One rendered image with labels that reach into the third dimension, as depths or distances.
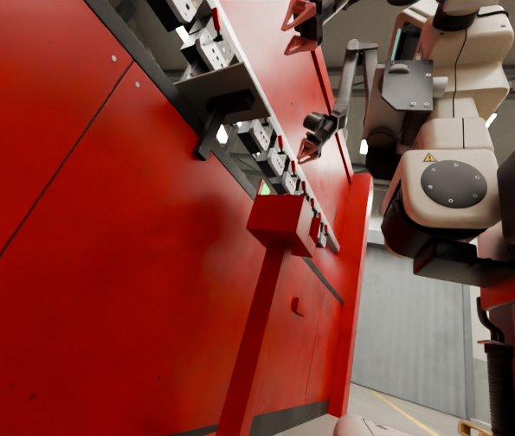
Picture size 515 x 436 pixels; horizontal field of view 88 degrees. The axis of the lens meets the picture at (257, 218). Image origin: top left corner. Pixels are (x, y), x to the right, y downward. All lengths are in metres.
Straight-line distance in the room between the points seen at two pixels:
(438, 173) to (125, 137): 0.62
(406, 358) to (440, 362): 0.75
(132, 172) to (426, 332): 8.11
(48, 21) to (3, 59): 0.10
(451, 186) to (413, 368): 7.72
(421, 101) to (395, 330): 7.67
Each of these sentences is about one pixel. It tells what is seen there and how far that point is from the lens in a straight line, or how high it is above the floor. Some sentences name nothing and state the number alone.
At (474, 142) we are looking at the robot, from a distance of 0.68.
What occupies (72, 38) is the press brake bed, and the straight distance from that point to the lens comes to 0.64.
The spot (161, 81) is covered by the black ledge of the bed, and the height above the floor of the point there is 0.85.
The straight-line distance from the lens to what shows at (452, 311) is 8.67.
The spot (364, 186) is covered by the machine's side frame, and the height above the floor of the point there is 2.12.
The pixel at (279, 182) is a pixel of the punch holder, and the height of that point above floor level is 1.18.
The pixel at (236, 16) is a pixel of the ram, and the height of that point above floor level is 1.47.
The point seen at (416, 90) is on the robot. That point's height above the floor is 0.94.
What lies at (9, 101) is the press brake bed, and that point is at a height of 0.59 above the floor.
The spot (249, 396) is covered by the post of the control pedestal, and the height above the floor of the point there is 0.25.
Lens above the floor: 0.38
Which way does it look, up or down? 23 degrees up
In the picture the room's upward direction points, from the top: 17 degrees clockwise
